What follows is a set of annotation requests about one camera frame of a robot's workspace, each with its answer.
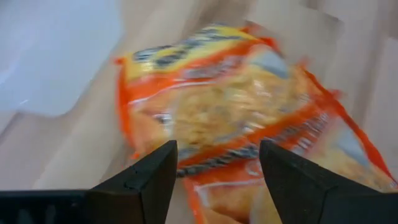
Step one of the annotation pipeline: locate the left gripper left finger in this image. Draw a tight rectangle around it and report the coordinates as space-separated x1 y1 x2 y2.
86 139 178 224

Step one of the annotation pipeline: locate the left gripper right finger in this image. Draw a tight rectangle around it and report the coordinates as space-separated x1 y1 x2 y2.
259 139 383 224

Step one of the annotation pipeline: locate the orange Maruchan ramen pack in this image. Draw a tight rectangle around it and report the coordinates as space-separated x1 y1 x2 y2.
113 21 343 177
183 118 398 224

